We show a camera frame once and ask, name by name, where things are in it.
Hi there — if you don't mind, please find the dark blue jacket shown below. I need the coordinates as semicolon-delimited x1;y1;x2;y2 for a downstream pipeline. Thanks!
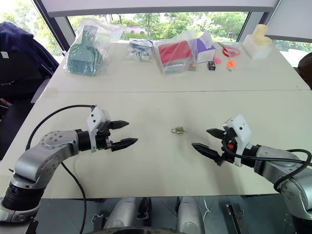
0;21;60;104

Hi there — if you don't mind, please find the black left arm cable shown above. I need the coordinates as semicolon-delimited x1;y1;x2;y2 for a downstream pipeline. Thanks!
25;104;97;234

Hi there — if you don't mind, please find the white zip tie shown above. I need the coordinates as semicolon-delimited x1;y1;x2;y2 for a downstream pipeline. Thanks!
203;198;213;220

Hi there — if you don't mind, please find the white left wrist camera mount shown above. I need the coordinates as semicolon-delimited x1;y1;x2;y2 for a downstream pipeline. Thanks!
86;106;112;154

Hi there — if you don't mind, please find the black metal bracket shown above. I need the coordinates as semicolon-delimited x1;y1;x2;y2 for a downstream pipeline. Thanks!
225;203;250;234

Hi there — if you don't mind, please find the dark brown rounded object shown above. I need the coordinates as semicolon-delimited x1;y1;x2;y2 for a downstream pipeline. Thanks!
297;52;312;90

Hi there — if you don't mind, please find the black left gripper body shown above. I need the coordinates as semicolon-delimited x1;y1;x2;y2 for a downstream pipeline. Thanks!
96;121;115;151

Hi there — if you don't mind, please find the black office chair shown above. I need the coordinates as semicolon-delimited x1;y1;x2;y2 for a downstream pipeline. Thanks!
0;73;51;120

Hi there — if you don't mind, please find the purple and white box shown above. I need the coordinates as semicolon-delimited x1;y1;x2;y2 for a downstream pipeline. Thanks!
195;30;218;64

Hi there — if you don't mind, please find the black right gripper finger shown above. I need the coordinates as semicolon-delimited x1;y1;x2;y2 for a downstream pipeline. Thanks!
206;128;227;140
191;143;221;164

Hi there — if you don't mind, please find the cream plastic cup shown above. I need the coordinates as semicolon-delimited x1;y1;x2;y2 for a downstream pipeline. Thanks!
257;36;273;49
253;23;269;41

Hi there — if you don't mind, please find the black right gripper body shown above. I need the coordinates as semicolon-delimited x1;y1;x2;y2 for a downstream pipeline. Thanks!
216;130;236;167

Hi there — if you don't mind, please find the red ring-shaped object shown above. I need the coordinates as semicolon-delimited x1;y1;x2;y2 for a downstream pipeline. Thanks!
217;41;242;58

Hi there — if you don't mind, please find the bag of small blue-white parts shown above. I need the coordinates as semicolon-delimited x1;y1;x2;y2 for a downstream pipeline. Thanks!
126;38;155;63

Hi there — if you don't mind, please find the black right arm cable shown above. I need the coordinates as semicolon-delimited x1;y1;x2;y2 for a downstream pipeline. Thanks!
225;148;312;193

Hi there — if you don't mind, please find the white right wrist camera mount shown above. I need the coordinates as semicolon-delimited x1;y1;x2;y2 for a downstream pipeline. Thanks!
223;114;254;168

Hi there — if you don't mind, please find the teal dustpan in bag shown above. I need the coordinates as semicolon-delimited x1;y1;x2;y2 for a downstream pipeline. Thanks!
63;18;125;78

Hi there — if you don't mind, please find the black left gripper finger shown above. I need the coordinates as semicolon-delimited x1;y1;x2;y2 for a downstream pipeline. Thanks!
109;120;130;130
111;137;139;152

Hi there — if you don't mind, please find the clear bag with red item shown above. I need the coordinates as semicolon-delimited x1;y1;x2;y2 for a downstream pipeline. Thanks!
153;30;198;76

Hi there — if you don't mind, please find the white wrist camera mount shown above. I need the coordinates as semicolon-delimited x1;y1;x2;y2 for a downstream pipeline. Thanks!
223;114;254;168
86;106;112;154

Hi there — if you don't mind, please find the teal plastic dustpan set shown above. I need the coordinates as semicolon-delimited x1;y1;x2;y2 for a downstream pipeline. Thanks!
67;26;103;77

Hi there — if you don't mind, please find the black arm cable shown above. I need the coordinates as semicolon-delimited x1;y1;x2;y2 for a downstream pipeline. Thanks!
225;148;312;193
25;104;97;234

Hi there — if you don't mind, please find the silver rounded robot leg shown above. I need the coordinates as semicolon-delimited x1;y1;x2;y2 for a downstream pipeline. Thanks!
104;196;137;230
176;196;204;232

